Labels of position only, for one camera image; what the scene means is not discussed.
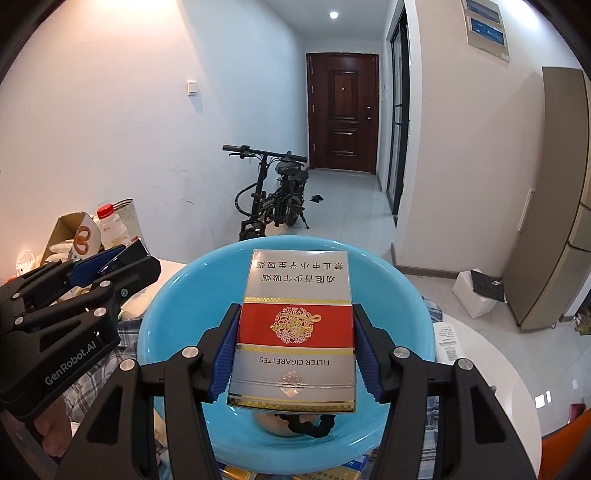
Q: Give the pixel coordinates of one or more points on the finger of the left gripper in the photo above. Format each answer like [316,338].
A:
[126,275]
[44,285]

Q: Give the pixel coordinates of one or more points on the white paper with QR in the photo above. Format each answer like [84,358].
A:
[448,346]

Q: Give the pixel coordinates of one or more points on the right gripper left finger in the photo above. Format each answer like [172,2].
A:
[116,438]

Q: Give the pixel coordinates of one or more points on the black folding e-bike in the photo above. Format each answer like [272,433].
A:
[285,205]

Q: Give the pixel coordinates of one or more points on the blue plaid cloth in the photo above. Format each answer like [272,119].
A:
[79,397]

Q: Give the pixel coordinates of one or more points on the blue plastic basin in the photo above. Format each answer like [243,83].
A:
[197,298]

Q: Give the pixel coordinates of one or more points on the beige refrigerator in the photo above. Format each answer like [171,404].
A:
[551,260]

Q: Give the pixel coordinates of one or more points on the white floor box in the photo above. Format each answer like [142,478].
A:
[478,293]

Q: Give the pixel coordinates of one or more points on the round tan silicone lid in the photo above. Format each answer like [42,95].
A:
[277,424]

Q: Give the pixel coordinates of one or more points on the red white cigarette carton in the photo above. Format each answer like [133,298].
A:
[294,347]

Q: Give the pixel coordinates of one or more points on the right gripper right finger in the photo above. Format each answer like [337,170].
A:
[476,439]

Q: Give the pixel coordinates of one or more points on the wall electrical panel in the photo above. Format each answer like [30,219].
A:
[485,27]

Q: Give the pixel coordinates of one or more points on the strawberry milk bottle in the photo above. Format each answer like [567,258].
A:
[118,224]

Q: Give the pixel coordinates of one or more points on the black fuzzy hair scrunchie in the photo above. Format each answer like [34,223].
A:
[317,427]

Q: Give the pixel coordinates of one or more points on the dark wooden door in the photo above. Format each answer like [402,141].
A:
[343,111]

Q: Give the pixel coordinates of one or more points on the open cardboard box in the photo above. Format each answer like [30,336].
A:
[75,237]

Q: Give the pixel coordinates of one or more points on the wall light switch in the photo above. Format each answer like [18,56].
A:
[192,88]

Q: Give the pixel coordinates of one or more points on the orange chair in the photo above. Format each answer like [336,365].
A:
[566,452]

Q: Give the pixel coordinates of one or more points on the person left hand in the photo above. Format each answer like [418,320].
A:
[55,428]

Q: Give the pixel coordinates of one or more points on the blue gold cigarette box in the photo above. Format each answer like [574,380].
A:
[349,471]

